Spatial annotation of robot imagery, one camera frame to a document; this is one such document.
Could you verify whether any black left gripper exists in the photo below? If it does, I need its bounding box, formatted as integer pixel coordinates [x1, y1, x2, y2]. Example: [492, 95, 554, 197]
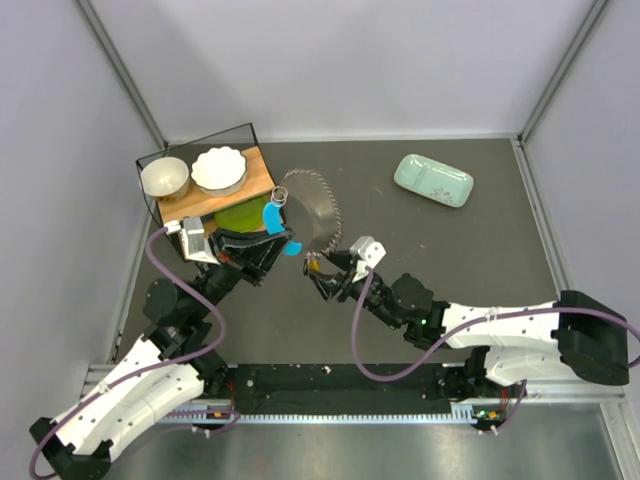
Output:
[192, 226, 296, 318]

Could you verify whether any white scalloped bowl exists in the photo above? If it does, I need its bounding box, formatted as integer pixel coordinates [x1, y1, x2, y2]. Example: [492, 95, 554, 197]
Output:
[191, 146, 248, 197]

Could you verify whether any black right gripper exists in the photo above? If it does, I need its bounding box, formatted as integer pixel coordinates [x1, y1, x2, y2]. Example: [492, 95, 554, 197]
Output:
[306, 250, 404, 330]

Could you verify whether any green plate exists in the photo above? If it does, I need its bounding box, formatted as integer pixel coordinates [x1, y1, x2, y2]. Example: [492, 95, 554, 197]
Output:
[214, 196, 267, 233]

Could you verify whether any light green rectangular tray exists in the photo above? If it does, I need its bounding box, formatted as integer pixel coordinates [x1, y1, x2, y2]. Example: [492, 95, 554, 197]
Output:
[393, 154, 474, 208]

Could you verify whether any beige ceramic bowl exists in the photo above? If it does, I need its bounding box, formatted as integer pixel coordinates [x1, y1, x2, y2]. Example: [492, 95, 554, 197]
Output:
[140, 157, 191, 201]

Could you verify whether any metal key organizer blue handle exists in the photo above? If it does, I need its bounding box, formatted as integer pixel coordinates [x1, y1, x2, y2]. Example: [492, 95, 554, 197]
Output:
[262, 168, 343, 260]

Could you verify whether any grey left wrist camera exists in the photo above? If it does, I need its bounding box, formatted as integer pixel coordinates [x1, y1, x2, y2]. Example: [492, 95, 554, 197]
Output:
[180, 217, 208, 262]

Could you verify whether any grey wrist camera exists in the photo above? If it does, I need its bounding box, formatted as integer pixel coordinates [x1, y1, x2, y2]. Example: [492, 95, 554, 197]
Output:
[180, 217, 208, 262]
[349, 236, 386, 272]

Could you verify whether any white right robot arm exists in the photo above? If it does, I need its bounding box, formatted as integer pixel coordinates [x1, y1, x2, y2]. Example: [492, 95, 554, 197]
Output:
[303, 243, 639, 396]

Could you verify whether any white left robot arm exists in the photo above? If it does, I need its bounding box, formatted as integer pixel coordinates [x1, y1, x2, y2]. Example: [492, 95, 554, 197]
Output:
[29, 222, 293, 479]

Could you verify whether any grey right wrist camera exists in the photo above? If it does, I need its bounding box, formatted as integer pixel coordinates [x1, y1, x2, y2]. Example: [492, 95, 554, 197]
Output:
[349, 236, 386, 272]

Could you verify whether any black wire wooden shelf rack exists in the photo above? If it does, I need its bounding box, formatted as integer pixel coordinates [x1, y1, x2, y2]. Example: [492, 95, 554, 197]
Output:
[135, 122, 276, 233]

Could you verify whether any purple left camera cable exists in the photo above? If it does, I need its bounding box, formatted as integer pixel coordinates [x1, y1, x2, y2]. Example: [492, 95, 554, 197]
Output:
[27, 224, 229, 479]

